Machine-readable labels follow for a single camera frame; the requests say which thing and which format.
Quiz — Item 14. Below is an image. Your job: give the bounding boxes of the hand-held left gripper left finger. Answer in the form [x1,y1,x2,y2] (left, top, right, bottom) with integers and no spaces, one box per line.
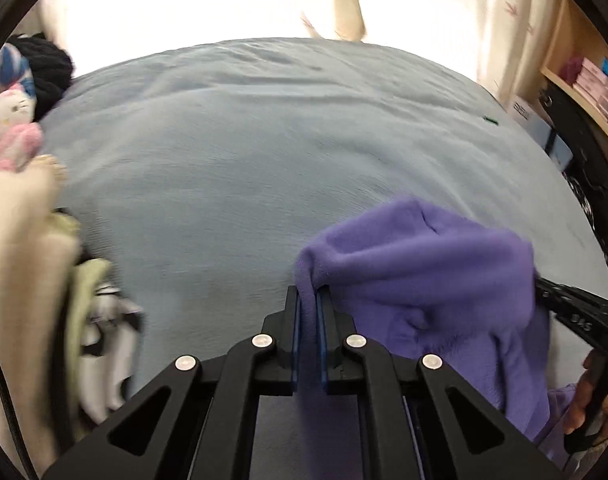
[41,285,305,480]

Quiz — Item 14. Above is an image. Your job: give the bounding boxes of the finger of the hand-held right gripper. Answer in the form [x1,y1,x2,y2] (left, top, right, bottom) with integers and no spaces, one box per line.
[534,276,608,313]

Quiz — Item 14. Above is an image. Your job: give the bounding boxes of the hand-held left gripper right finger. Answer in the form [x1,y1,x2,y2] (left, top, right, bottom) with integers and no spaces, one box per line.
[316,285,567,480]

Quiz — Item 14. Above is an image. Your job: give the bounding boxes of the purple zip hoodie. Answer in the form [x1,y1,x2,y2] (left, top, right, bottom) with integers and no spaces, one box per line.
[294,197,585,466]

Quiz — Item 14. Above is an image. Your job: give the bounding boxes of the person's right hand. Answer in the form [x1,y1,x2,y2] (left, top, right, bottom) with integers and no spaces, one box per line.
[563,350,608,435]

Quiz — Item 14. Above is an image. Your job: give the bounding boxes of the black cloth with white print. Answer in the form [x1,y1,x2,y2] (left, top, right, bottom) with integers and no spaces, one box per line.
[564,170,608,286]

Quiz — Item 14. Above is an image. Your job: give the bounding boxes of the black bag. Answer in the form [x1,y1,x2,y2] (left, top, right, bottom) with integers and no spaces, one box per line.
[536,80,608,281]

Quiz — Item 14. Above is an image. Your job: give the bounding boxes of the black and white patterned garment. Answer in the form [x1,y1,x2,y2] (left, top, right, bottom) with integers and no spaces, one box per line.
[78,282,144,423]

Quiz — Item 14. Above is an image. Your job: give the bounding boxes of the curved wooden desk shelf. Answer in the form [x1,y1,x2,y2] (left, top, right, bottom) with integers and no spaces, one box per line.
[539,0,608,156]

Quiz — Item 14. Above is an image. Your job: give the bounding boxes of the white box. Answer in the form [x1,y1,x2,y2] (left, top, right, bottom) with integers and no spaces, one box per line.
[506,95,572,171]

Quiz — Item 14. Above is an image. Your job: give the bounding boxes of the grey-blue fleece blanket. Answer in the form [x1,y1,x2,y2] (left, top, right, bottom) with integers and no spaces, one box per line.
[34,37,608,396]

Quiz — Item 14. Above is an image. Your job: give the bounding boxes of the pink drawer organizer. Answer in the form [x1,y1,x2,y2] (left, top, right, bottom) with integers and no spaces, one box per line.
[571,57,608,138]

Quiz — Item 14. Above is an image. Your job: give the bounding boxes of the pale green folded garment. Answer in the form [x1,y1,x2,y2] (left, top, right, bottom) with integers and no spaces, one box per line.
[48,210,112,391]

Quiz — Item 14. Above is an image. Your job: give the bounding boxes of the cream floral curtain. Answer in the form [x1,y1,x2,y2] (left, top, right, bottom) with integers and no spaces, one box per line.
[299,0,567,111]

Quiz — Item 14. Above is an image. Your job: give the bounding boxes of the white and pink plush toy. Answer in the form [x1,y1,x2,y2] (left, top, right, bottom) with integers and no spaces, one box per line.
[0,82,44,173]

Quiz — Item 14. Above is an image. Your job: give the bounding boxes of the black knit cloth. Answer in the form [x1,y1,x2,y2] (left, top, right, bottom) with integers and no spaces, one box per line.
[6,35,75,123]

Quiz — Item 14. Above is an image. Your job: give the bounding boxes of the black cable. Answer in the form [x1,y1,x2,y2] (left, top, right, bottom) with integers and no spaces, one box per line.
[0,327,39,480]

